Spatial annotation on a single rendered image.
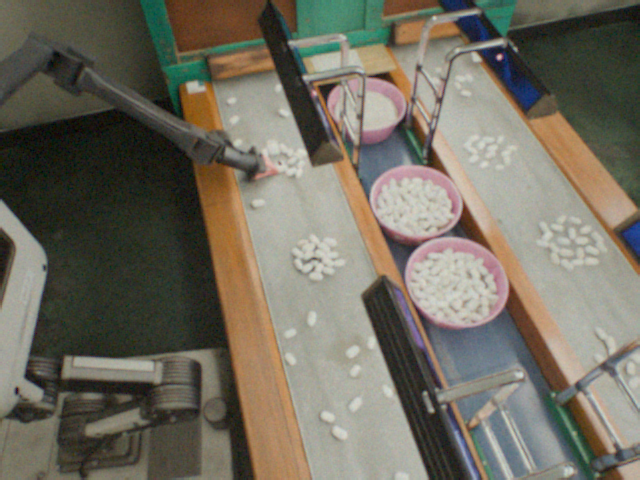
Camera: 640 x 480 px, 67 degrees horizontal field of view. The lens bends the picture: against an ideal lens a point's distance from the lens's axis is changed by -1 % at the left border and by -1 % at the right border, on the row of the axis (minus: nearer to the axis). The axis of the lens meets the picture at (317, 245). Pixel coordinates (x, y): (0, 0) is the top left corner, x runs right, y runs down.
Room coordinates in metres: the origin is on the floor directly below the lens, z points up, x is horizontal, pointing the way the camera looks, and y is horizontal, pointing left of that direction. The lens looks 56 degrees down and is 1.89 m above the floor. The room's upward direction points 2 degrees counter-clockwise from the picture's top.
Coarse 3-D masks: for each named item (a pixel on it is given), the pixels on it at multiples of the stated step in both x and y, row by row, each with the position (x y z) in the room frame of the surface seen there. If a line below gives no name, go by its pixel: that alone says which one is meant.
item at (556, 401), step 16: (624, 352) 0.32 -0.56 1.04; (608, 368) 0.31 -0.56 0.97; (576, 384) 0.32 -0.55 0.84; (624, 384) 0.28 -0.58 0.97; (560, 400) 0.31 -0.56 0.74; (592, 400) 0.28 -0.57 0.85; (560, 416) 0.29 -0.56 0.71; (576, 432) 0.25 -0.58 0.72; (608, 432) 0.22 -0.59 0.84; (576, 448) 0.22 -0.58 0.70; (624, 448) 0.18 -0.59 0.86; (592, 464) 0.18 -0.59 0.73; (608, 464) 0.17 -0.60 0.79; (624, 464) 0.16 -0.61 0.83
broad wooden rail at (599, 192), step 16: (480, 64) 1.56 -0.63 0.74; (496, 80) 1.44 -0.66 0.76; (528, 128) 1.21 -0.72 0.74; (544, 128) 1.19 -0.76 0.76; (560, 128) 1.18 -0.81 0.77; (544, 144) 1.12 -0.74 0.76; (560, 144) 1.11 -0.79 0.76; (576, 144) 1.11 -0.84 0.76; (560, 160) 1.04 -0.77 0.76; (576, 160) 1.04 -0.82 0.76; (592, 160) 1.04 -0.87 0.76; (576, 176) 0.98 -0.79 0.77; (592, 176) 0.97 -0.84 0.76; (608, 176) 0.97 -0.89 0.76; (592, 192) 0.91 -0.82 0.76; (608, 192) 0.91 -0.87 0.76; (592, 208) 0.86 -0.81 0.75; (608, 208) 0.85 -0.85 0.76; (624, 208) 0.85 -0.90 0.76; (608, 224) 0.79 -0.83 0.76; (624, 256) 0.70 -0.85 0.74
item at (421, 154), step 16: (432, 16) 1.27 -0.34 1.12; (448, 16) 1.27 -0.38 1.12; (464, 16) 1.27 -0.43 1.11; (464, 48) 1.12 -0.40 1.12; (480, 48) 1.12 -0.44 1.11; (416, 64) 1.26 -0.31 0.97; (448, 64) 1.10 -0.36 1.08; (416, 80) 1.25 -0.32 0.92; (448, 80) 1.11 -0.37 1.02; (416, 96) 1.25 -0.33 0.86; (432, 112) 1.11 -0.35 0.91; (432, 128) 1.10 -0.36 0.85; (416, 144) 1.18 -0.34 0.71; (416, 160) 1.14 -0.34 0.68
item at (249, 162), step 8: (240, 152) 1.02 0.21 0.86; (248, 152) 1.06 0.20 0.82; (256, 152) 1.04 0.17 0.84; (240, 160) 0.99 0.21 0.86; (248, 160) 1.00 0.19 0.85; (256, 160) 1.01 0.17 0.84; (240, 168) 0.98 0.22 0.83; (248, 168) 0.99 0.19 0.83; (256, 168) 0.98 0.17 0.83; (248, 176) 0.98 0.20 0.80
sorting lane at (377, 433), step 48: (240, 96) 1.42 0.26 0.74; (288, 144) 1.17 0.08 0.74; (240, 192) 0.97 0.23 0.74; (288, 192) 0.96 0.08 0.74; (336, 192) 0.96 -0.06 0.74; (288, 240) 0.79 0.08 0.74; (336, 240) 0.78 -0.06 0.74; (288, 288) 0.63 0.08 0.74; (336, 288) 0.63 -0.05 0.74; (336, 336) 0.49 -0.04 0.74; (288, 384) 0.37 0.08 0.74; (336, 384) 0.37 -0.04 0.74; (384, 384) 0.37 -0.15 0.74; (384, 432) 0.26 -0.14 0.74
